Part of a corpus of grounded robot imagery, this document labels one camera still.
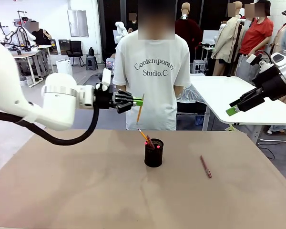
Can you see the white air purifier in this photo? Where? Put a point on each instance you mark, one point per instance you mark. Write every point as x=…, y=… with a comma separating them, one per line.
x=64, y=66

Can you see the white side table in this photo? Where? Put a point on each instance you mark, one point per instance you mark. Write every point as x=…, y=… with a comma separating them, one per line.
x=228, y=95

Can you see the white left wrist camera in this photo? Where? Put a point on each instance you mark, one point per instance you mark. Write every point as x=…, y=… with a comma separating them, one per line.
x=106, y=77

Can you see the mannequin in beige coat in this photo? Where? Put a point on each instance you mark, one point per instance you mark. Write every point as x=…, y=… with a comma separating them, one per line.
x=225, y=40

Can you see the dark red pen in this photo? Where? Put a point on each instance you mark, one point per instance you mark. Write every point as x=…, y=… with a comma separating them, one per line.
x=206, y=167

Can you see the black office chair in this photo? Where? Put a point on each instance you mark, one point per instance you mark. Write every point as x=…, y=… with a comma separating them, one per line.
x=75, y=51

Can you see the person in white t-shirt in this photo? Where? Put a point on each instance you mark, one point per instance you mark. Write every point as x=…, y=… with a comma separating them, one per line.
x=155, y=83

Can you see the figure in red shirt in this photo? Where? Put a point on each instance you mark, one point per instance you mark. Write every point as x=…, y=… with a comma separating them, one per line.
x=257, y=35

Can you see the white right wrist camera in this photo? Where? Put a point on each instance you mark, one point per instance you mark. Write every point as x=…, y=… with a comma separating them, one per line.
x=253, y=59

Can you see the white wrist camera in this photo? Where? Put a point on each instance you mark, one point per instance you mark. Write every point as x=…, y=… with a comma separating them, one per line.
x=106, y=77
x=253, y=59

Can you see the person in black shirt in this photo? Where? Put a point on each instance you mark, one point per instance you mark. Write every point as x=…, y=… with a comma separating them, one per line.
x=40, y=35

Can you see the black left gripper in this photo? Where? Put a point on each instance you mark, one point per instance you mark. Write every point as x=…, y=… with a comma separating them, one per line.
x=105, y=97

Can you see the black tall tripod stand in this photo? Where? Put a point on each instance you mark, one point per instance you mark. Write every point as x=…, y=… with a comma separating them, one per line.
x=236, y=47

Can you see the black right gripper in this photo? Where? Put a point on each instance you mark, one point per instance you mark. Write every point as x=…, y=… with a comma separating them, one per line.
x=272, y=82

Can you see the white background robot with red light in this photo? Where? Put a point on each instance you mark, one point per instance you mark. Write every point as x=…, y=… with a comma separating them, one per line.
x=21, y=33

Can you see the white background desk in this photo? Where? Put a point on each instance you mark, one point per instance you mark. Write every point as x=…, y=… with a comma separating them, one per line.
x=38, y=51

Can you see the black device on stool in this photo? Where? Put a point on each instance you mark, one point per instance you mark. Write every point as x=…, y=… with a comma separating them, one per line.
x=91, y=51

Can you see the clear plastic sheet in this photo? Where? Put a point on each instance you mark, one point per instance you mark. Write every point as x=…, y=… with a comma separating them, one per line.
x=193, y=94

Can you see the lit computer case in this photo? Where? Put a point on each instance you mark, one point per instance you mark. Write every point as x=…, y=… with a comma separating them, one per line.
x=110, y=64

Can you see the black mesh pen holder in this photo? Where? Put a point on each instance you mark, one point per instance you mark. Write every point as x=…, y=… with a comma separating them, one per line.
x=153, y=156

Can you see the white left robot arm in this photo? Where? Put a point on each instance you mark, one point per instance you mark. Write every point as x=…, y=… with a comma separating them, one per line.
x=21, y=95

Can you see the grey wall panel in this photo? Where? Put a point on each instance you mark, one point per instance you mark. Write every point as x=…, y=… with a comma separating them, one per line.
x=77, y=23

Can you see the mannequin with bucket hat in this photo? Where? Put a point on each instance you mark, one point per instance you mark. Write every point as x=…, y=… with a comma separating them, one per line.
x=284, y=31

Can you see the mannequin in dark red top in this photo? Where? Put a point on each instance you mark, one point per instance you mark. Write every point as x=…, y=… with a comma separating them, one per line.
x=189, y=31

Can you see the yellow pencil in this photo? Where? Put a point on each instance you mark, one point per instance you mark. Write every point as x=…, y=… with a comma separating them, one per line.
x=143, y=136
x=139, y=113

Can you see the blue box under table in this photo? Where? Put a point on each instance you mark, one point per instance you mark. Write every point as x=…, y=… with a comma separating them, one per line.
x=199, y=120

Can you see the grey plastic stool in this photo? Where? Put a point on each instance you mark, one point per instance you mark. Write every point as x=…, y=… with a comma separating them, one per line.
x=92, y=62

